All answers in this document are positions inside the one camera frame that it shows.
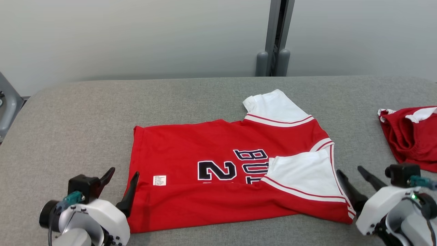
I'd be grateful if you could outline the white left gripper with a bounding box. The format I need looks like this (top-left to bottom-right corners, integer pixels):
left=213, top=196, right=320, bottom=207
left=59, top=167, right=140, bottom=246

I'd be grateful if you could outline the red shorts white stripe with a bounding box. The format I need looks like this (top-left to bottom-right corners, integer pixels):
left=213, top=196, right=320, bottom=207
left=377, top=107, right=437, bottom=173

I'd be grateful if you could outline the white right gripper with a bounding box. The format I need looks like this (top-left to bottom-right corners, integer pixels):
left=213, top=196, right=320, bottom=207
left=336, top=166, right=415, bottom=236

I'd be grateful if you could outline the black cable teal connector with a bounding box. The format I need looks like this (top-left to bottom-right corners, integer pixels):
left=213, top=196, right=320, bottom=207
left=48, top=191, right=86, bottom=246
left=408, top=175, right=437, bottom=246

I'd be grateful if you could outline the left black cable teal connector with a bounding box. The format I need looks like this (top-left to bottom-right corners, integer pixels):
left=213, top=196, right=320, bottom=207
left=48, top=191, right=86, bottom=246

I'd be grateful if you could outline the grey metal partition post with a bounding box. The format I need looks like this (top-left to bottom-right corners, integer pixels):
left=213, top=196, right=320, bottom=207
left=265, top=0, right=296, bottom=76

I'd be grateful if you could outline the red white basketball jersey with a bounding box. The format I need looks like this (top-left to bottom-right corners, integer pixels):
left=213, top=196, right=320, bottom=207
left=127, top=90, right=356, bottom=234

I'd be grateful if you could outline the right black cable teal connector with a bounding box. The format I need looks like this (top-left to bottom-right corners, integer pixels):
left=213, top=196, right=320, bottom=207
left=408, top=175, right=437, bottom=246

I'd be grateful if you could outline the grey cylinder post foot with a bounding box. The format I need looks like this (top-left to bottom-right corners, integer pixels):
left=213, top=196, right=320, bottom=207
left=277, top=49, right=291, bottom=77
left=256, top=51, right=269, bottom=77

